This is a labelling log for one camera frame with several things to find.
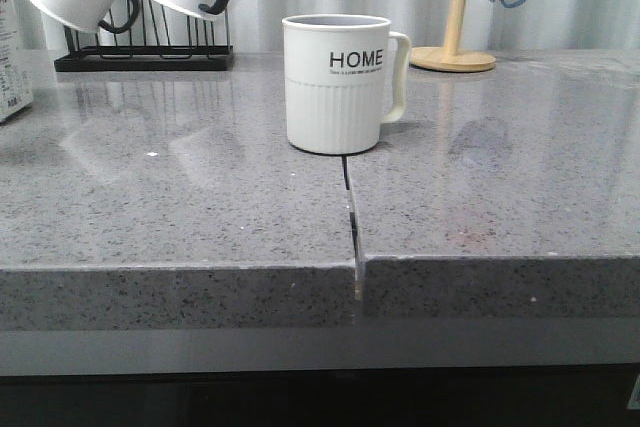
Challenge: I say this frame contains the white HOME cup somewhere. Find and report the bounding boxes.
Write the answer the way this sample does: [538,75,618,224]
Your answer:
[282,14,412,155]

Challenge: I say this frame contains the white blue milk carton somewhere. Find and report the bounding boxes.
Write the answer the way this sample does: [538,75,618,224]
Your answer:
[0,0,33,122]

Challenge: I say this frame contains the wooden mug tree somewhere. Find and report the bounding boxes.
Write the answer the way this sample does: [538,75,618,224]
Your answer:
[410,0,496,73]

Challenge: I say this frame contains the black wire mug rack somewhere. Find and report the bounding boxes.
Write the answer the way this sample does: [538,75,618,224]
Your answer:
[54,0,234,72]

